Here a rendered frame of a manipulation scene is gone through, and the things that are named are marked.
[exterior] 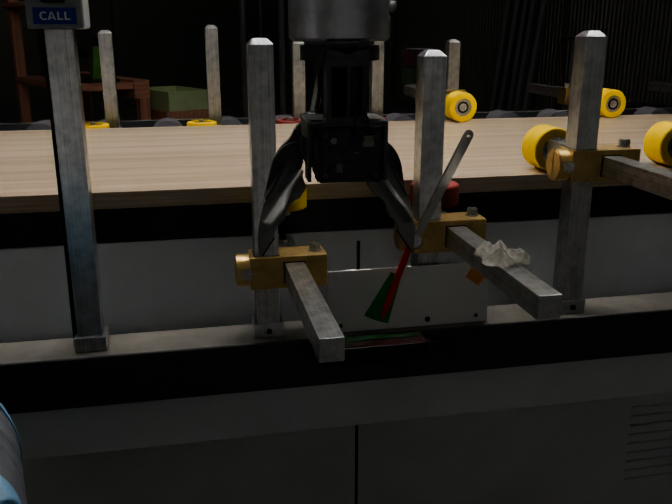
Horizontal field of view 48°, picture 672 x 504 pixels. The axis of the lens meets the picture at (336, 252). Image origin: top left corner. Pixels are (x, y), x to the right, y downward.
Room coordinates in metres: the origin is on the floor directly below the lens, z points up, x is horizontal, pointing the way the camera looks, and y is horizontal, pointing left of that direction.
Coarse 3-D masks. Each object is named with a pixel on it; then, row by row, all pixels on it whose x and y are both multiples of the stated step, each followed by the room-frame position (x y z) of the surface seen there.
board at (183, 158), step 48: (0, 144) 1.66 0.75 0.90; (48, 144) 1.66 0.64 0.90; (96, 144) 1.66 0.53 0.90; (144, 144) 1.66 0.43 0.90; (192, 144) 1.66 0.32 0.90; (240, 144) 1.66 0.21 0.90; (480, 144) 1.66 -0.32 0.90; (0, 192) 1.16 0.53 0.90; (48, 192) 1.16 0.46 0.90; (96, 192) 1.16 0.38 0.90; (144, 192) 1.18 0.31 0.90; (192, 192) 1.19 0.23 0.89; (240, 192) 1.21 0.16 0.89; (336, 192) 1.24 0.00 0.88
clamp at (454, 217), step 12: (444, 216) 1.13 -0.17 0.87; (456, 216) 1.13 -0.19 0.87; (468, 216) 1.13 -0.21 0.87; (480, 216) 1.13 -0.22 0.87; (432, 228) 1.10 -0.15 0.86; (444, 228) 1.10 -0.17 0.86; (468, 228) 1.11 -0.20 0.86; (480, 228) 1.11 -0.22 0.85; (396, 240) 1.12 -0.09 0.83; (432, 240) 1.10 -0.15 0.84; (444, 240) 1.10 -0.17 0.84; (420, 252) 1.09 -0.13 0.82; (432, 252) 1.10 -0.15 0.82
